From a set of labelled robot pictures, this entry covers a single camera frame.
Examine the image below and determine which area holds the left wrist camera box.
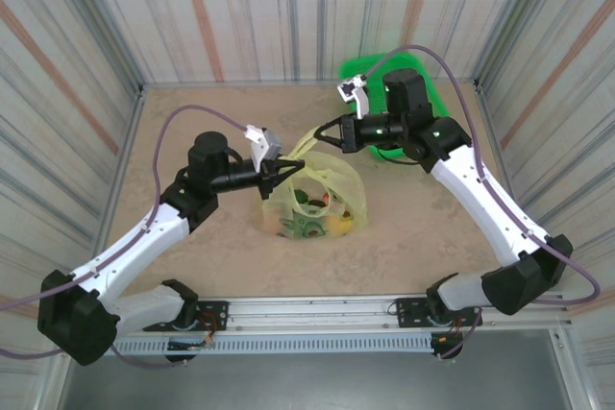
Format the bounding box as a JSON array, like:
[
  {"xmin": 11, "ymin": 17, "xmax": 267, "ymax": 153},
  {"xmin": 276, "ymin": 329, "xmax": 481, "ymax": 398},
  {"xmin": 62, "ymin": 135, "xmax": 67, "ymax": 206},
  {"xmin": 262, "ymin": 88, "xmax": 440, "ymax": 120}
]
[{"xmin": 243, "ymin": 124, "xmax": 283, "ymax": 174}]

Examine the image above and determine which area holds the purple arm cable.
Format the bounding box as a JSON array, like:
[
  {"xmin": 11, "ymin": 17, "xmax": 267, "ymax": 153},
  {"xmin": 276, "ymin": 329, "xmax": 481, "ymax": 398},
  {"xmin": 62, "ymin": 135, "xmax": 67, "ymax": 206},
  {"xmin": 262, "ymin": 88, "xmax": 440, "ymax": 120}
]
[
  {"xmin": 363, "ymin": 44, "xmax": 602, "ymax": 361},
  {"xmin": 0, "ymin": 105, "xmax": 249, "ymax": 373}
]

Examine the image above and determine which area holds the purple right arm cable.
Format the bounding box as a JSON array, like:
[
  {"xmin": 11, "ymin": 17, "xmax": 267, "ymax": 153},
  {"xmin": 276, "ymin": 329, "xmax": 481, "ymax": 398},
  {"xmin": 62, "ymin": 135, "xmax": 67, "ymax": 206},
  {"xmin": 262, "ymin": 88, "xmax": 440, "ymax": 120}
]
[{"xmin": 363, "ymin": 44, "xmax": 602, "ymax": 361}]

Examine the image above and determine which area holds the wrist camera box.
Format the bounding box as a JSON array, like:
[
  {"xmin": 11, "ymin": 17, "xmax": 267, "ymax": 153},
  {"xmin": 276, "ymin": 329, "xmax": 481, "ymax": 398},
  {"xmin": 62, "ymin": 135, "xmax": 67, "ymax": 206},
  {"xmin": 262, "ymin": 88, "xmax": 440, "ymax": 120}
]
[
  {"xmin": 335, "ymin": 74, "xmax": 371, "ymax": 119},
  {"xmin": 243, "ymin": 124, "xmax": 283, "ymax": 174}
]

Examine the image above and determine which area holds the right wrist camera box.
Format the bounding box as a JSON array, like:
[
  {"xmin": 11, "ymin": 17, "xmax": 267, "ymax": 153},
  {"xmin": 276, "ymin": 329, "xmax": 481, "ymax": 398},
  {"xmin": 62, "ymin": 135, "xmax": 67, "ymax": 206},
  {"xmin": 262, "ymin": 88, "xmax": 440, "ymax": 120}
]
[{"xmin": 335, "ymin": 74, "xmax": 371, "ymax": 119}]

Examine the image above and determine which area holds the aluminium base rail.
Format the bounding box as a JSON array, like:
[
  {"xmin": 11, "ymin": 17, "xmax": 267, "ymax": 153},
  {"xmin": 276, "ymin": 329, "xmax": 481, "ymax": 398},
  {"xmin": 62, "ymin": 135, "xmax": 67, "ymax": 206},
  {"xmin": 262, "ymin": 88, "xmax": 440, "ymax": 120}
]
[{"xmin": 114, "ymin": 290, "xmax": 574, "ymax": 337}]

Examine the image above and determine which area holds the small circuit board with wires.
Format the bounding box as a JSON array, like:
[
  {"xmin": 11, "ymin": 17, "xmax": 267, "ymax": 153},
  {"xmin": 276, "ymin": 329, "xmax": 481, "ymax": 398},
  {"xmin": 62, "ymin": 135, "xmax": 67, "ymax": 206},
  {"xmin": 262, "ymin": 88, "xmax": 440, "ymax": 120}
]
[{"xmin": 167, "ymin": 338, "xmax": 215, "ymax": 351}]

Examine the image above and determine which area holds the white slotted cable duct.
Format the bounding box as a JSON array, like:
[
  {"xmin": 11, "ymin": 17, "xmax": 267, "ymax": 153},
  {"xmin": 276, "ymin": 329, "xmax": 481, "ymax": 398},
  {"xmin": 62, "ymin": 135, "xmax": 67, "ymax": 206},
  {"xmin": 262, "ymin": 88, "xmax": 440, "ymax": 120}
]
[{"xmin": 112, "ymin": 335, "xmax": 433, "ymax": 356}]

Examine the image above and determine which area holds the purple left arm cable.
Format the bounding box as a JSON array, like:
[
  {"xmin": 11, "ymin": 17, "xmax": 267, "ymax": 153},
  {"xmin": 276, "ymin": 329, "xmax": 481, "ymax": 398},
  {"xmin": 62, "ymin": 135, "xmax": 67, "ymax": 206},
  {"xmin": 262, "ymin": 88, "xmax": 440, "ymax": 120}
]
[{"xmin": 0, "ymin": 105, "xmax": 249, "ymax": 373}]

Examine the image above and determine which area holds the green plastic basket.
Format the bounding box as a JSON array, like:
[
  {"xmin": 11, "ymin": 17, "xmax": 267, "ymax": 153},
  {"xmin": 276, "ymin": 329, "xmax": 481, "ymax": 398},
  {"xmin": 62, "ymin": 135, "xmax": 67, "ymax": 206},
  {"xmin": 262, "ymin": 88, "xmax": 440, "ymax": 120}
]
[{"xmin": 338, "ymin": 53, "xmax": 451, "ymax": 164}]

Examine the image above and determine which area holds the yellow avocado-print plastic bag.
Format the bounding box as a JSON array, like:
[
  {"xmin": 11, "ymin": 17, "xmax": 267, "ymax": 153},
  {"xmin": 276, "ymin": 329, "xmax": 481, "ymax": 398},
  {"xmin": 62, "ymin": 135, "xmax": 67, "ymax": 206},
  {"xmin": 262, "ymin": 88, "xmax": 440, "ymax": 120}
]
[{"xmin": 260, "ymin": 127, "xmax": 370, "ymax": 239}]

